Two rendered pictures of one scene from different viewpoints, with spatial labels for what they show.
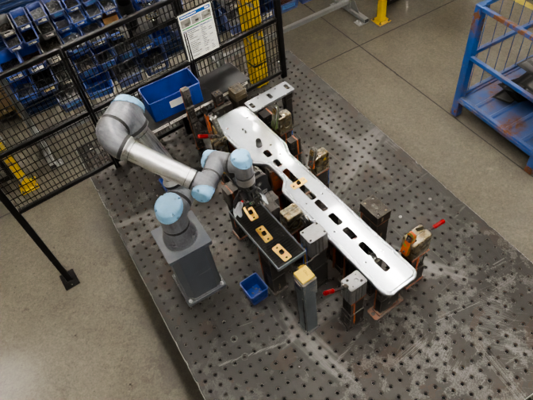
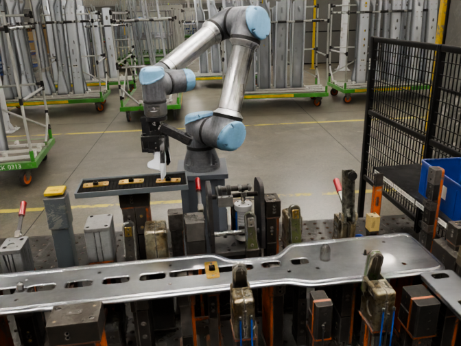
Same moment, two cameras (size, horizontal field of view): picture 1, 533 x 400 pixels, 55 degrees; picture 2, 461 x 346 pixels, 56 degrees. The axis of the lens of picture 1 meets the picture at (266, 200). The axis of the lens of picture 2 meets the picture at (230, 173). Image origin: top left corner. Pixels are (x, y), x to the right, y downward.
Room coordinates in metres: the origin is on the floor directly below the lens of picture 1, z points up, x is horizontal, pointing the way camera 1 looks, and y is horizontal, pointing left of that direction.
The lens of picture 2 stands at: (2.03, -1.17, 1.71)
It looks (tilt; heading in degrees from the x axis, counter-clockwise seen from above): 20 degrees down; 110
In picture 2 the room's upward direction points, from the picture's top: 2 degrees counter-clockwise
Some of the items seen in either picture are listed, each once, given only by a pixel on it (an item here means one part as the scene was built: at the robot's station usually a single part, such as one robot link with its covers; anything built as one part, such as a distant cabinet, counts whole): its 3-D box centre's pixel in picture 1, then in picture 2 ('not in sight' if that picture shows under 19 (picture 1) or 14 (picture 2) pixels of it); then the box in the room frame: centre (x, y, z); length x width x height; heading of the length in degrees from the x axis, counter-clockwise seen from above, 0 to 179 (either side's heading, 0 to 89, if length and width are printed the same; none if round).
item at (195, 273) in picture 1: (190, 259); (204, 210); (1.33, 0.40, 0.90); 0.21 x 0.21 x 0.40; 24
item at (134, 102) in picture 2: not in sight; (151, 61); (-2.02, 5.91, 0.88); 1.91 x 1.00 x 1.76; 115
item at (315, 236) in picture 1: (314, 257); (107, 277); (1.23, -0.17, 0.90); 0.13 x 0.10 x 0.41; 118
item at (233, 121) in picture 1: (302, 186); (205, 273); (1.58, -0.18, 1.00); 1.38 x 0.22 x 0.02; 28
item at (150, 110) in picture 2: (246, 178); (155, 109); (1.32, 0.06, 1.41); 0.08 x 0.08 x 0.05
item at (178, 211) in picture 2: (276, 231); (179, 263); (1.41, -0.02, 0.90); 0.05 x 0.05 x 0.40; 28
